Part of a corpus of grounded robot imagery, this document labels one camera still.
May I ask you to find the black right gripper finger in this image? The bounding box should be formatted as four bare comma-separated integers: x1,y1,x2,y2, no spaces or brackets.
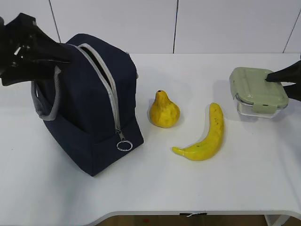
266,60,301,83
284,83,301,101

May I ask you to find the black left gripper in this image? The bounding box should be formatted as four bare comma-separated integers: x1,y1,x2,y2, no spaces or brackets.
0,13,71,86

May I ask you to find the glass container green lid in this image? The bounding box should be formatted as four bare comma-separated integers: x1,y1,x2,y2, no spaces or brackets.
230,67,289,118

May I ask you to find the navy blue lunch bag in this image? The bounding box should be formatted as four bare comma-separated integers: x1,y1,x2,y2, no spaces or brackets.
31,33,144,176

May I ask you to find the yellow banana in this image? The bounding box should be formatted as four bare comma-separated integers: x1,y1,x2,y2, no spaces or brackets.
172,103,225,161

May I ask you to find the yellow pear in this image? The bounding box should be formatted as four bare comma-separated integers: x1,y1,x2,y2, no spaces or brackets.
149,90,180,128

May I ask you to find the white table leg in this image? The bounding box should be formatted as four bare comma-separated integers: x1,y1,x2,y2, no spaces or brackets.
264,215,290,226

